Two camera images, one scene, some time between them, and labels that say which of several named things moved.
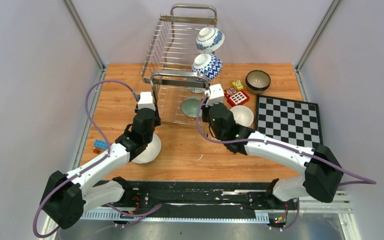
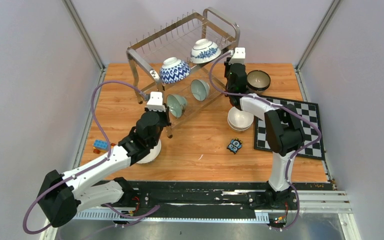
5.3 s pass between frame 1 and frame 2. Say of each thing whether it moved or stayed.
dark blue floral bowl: stayed
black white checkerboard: stayed
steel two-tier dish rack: moved
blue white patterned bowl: moved
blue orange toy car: stayed
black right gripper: moved
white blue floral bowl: moved
